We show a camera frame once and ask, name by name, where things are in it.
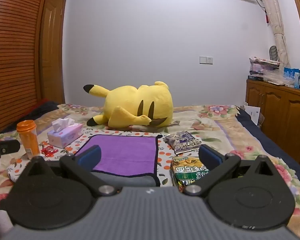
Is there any grey hand fan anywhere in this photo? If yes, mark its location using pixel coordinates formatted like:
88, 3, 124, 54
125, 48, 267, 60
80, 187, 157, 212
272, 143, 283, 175
269, 45, 280, 62

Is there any slatted wooden wardrobe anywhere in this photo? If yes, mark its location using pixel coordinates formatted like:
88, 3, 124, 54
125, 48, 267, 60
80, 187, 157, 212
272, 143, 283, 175
0, 0, 53, 135

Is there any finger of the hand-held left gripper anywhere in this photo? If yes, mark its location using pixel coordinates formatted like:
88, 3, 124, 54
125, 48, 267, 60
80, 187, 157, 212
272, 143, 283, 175
0, 139, 21, 168

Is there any yellow plush toy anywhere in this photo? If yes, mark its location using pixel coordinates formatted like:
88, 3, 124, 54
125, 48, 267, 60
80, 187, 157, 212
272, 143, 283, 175
83, 81, 174, 128

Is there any red candy wrapper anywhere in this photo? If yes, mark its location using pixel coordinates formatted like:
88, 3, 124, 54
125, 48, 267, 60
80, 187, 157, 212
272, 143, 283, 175
41, 145, 59, 157

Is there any beige patterned curtain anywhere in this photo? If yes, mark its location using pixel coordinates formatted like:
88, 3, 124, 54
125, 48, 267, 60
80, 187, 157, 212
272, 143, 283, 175
252, 0, 290, 68

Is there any blue carton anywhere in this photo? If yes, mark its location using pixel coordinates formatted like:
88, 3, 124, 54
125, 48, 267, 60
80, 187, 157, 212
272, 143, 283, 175
284, 67, 300, 88

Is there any white paper sheet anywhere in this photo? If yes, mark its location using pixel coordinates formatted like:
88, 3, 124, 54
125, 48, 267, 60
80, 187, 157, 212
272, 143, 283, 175
244, 104, 262, 126

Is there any purple snack packet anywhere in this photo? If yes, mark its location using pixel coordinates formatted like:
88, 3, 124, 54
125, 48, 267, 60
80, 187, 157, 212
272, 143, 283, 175
164, 131, 203, 155

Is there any wooden door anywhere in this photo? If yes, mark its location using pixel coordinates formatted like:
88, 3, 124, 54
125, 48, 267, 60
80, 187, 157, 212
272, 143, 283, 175
40, 0, 67, 104

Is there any stack of papers and bags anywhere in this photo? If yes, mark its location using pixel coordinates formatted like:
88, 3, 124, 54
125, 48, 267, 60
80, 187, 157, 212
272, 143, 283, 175
249, 57, 280, 77

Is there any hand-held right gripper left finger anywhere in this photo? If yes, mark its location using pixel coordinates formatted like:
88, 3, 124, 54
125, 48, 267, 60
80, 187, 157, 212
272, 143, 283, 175
22, 144, 118, 197

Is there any wooden cabinet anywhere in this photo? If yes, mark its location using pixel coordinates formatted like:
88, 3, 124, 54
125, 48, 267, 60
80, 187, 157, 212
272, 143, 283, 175
245, 79, 300, 165

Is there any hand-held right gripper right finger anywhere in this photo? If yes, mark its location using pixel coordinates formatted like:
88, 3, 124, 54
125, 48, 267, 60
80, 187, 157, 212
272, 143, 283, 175
184, 144, 280, 197

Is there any green snack packet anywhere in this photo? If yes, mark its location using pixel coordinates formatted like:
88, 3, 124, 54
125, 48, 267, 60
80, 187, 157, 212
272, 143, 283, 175
170, 156, 210, 187

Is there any clear plastic bag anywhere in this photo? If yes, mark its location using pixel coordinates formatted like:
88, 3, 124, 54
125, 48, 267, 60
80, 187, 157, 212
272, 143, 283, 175
264, 69, 293, 86

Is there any purple tissue box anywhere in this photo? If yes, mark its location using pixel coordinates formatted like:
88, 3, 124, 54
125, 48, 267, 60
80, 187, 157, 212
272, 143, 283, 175
47, 117, 83, 149

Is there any navy bed sheet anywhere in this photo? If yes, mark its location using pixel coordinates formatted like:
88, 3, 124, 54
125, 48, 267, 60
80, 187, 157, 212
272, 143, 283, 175
236, 110, 300, 190

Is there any orange plastic cup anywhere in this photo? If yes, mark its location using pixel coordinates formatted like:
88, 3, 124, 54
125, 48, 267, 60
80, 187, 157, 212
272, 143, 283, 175
16, 120, 40, 160

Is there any dark blanket with red edge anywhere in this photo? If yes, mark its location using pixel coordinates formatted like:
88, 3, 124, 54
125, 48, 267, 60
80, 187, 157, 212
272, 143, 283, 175
0, 100, 59, 133

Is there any purple and grey towel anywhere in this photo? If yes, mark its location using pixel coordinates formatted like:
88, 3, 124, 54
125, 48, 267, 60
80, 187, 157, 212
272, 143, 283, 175
75, 134, 163, 187

